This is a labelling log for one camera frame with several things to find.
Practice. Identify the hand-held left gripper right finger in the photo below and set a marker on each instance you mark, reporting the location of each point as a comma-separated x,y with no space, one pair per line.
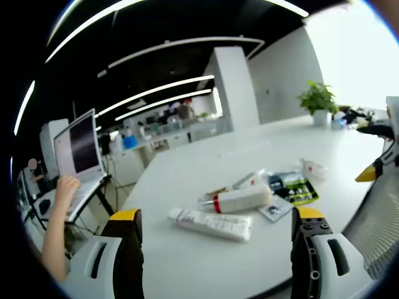
324,258

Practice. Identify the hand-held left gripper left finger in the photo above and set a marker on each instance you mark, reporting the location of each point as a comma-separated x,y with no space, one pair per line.
103,258

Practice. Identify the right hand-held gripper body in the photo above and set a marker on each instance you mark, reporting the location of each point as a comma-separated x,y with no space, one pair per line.
393,109

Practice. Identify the clear skincare sachet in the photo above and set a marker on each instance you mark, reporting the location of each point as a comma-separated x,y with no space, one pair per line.
274,209

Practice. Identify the green black skincare pack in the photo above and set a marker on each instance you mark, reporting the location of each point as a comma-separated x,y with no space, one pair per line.
296,188

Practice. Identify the red skincare bottle clear cap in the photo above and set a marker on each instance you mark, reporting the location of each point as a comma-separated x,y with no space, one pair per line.
243,197

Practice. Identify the white skincare tube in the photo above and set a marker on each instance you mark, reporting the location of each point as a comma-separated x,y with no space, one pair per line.
215,222

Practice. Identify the blue storage box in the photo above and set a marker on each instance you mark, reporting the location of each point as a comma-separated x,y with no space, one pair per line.
130,142

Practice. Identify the blue plastic packet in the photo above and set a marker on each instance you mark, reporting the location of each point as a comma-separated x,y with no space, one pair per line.
338,124

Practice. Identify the potted green plant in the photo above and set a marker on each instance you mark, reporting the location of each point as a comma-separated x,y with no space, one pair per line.
318,96

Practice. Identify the black computer mouse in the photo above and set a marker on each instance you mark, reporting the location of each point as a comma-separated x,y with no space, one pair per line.
45,205

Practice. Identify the white side desk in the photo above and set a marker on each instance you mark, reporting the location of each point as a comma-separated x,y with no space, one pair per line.
35,207

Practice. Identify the silver laptop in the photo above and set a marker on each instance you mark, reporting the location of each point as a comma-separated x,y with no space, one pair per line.
82,146

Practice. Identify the white office counter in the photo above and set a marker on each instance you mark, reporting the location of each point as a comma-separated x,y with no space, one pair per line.
205,130

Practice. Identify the ceiling light strips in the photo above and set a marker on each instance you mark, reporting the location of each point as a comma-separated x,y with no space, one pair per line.
207,77

